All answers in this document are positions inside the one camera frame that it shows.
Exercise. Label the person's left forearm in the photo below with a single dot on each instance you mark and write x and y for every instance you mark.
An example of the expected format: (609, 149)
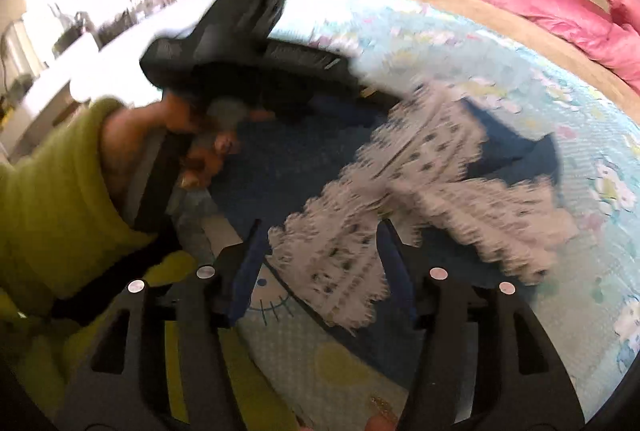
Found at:
(50, 211)

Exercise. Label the person's right hand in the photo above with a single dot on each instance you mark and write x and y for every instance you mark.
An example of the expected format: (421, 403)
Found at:
(381, 418)

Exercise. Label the clutter on white desk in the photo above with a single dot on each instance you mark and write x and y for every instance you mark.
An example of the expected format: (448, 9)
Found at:
(125, 11)

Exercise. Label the bed with beige sheet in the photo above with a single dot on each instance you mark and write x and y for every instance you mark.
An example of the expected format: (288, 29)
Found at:
(450, 6)

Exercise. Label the light blue cartoon printed blanket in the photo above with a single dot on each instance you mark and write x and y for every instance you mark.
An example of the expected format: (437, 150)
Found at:
(500, 61)

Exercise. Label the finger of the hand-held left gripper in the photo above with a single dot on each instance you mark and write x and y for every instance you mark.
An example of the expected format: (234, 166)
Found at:
(372, 95)

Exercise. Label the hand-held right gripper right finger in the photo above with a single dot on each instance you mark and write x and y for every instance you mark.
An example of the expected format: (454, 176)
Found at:
(400, 281)

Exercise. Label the person's left hand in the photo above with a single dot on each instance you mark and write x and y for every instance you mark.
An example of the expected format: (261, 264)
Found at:
(130, 126)

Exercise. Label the blue denim pants lace trim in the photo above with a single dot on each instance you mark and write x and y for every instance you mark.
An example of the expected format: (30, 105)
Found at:
(280, 161)

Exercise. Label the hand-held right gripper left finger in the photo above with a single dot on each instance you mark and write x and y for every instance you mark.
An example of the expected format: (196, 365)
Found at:
(247, 271)

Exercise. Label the white desk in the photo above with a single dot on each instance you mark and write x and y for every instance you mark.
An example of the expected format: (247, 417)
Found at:
(100, 66)

